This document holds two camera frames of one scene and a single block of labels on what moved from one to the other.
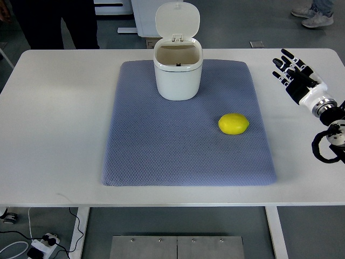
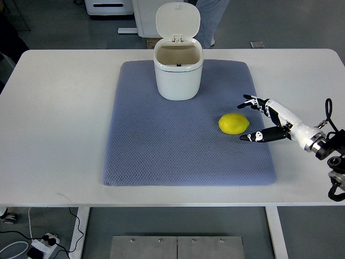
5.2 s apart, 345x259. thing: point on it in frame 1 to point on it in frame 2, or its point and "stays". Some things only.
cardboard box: x=150 y=42 stays
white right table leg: x=276 y=232 stays
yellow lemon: x=233 y=123 stays
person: x=40 y=21 to x=12 y=45
